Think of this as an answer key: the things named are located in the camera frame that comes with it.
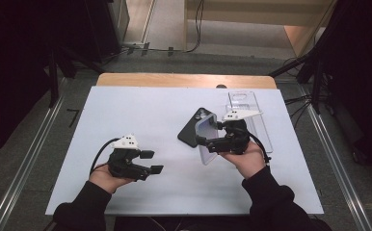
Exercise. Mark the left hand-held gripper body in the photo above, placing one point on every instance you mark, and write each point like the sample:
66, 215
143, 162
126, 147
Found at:
123, 163

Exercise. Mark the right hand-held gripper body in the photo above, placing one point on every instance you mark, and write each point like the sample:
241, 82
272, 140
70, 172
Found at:
233, 138

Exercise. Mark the person's left hand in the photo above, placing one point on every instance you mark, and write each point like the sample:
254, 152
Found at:
105, 179

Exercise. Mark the person's right hand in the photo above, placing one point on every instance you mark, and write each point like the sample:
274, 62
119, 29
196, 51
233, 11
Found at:
248, 162

